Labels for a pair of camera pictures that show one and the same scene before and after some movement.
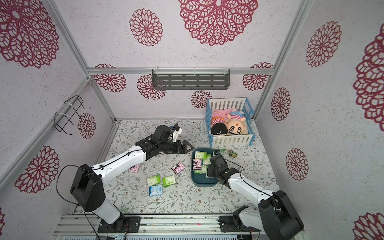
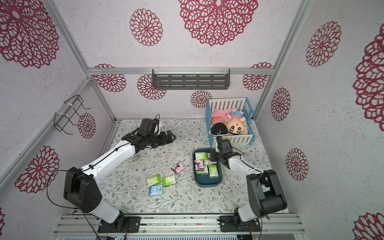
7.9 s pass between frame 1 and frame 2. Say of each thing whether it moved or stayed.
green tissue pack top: stayed
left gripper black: moved
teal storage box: stayed
